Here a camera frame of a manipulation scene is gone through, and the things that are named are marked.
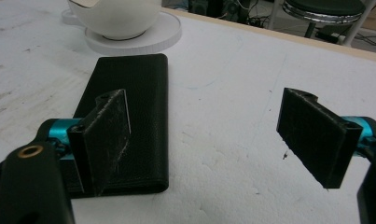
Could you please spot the black leather wallet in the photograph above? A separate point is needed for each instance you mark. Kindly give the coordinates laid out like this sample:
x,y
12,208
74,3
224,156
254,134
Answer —
x,y
145,102

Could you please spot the round stool with chrome rim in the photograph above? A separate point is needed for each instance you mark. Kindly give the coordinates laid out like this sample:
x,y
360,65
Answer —
x,y
322,12

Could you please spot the white metal stand leg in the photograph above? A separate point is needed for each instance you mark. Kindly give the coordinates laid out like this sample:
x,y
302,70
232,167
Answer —
x,y
358,26

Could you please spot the white round saucer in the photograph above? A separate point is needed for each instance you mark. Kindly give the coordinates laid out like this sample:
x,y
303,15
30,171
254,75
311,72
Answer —
x,y
157,37

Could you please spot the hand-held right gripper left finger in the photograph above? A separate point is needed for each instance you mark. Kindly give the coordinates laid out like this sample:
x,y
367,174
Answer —
x,y
103,146

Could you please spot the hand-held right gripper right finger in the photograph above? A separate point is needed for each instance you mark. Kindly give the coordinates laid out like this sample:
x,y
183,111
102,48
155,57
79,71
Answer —
x,y
316,140

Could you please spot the white cup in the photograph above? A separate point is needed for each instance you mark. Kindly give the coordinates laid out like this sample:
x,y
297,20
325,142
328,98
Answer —
x,y
117,17

